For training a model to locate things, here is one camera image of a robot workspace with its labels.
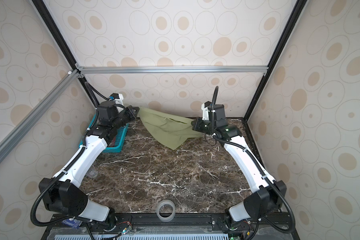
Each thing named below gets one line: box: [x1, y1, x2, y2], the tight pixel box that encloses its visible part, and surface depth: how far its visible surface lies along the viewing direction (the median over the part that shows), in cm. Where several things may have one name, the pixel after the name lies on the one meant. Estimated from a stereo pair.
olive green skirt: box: [138, 106, 204, 151], surface depth 86 cm
